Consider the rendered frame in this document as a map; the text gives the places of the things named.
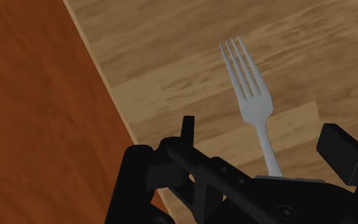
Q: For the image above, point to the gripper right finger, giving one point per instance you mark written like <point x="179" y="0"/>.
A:
<point x="344" y="156"/>

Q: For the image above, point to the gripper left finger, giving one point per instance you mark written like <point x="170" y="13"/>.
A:
<point x="141" y="180"/>

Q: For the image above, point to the white plastic fork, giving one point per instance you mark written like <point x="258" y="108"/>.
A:
<point x="254" y="105"/>

